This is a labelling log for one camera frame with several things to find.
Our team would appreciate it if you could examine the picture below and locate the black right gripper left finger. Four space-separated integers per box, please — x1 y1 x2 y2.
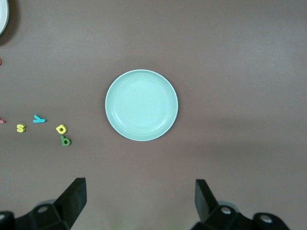
30 177 87 230

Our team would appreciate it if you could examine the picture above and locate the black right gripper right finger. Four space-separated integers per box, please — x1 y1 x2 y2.
191 179 255 230

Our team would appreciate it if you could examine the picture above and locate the green letter b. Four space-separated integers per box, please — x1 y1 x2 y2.
60 135 72 147

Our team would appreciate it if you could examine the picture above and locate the light green round plate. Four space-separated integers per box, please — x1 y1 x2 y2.
105 69 179 142

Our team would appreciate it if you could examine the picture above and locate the brown table cover sheet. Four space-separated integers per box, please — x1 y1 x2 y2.
0 0 307 230

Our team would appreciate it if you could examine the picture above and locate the beige round plate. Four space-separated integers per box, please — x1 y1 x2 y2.
0 0 10 36

